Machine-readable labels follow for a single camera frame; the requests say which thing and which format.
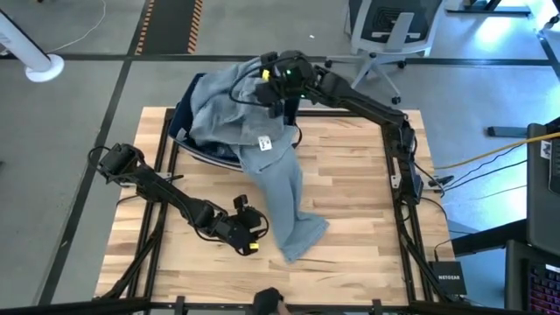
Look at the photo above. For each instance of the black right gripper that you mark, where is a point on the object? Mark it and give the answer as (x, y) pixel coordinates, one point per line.
(289, 81)

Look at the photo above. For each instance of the navy white striped fabric bin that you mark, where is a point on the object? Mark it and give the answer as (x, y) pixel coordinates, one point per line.
(188, 118)

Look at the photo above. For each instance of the white black office chair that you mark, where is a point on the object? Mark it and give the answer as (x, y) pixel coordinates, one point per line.
(387, 35)

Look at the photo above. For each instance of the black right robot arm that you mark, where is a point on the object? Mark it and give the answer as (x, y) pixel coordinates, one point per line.
(376, 114)

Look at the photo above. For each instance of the light blue denim jeans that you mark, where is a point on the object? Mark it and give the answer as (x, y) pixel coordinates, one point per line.
(267, 153)

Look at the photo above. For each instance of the black hazard striped floor strip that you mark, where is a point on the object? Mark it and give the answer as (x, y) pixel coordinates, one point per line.
(168, 26)

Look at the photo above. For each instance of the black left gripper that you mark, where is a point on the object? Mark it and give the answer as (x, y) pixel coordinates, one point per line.
(240, 227)

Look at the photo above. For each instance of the black Netgear box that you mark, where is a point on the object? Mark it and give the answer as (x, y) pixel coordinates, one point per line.
(448, 277)

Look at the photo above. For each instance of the person's hand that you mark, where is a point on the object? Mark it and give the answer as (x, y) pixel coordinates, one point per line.
(267, 301)

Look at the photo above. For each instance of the black metal table frame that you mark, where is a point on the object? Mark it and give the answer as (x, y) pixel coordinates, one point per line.
(404, 262)

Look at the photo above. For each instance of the black backlit keyboard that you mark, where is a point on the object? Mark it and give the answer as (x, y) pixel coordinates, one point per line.
(536, 280)

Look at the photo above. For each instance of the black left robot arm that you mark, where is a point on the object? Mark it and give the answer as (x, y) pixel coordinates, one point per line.
(162, 192)

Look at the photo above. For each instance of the white pole stand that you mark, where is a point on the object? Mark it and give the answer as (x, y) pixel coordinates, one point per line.
(28, 50)

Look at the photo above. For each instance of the dark grey monitor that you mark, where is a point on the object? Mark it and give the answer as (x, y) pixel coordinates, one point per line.
(544, 188)

